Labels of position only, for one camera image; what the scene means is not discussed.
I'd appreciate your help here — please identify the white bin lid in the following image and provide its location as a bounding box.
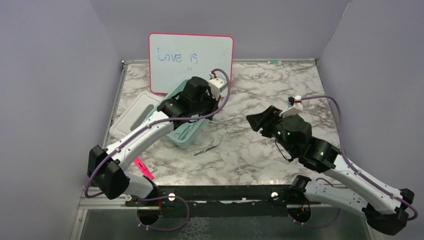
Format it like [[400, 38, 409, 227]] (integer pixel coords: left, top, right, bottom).
[[109, 92, 163, 139]]

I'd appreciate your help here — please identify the pink framed whiteboard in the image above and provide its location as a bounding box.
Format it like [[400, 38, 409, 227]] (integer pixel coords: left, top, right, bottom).
[[148, 32, 235, 94]]

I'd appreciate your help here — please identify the purple cable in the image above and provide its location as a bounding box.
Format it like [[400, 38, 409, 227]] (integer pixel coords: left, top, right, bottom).
[[299, 95, 419, 222], [84, 68, 232, 199]]

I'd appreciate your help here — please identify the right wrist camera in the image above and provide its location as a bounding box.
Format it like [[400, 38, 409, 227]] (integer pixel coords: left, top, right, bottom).
[[279, 95, 303, 118]]

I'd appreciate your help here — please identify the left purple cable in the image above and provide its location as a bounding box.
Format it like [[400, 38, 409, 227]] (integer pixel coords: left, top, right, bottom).
[[84, 68, 232, 199]]

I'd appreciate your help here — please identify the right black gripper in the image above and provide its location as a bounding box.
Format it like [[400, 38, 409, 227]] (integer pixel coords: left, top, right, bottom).
[[246, 104, 297, 156]]

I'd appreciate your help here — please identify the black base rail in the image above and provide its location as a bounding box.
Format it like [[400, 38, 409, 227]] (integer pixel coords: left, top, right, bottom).
[[139, 183, 319, 220]]

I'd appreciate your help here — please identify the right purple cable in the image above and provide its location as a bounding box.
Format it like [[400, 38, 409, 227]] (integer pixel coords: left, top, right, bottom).
[[299, 95, 419, 222]]

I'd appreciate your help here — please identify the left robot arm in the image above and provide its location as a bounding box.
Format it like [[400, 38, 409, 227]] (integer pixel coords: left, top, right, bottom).
[[87, 76, 228, 206]]

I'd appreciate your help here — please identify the teal plastic bin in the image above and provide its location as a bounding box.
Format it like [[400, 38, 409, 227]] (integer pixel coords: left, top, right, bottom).
[[145, 76, 219, 149]]

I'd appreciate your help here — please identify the pink highlighter marker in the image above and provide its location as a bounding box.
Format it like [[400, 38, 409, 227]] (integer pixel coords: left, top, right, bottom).
[[134, 157, 157, 180]]

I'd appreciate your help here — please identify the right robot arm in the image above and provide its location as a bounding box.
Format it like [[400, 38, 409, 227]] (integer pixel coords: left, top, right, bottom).
[[246, 105, 414, 236]]

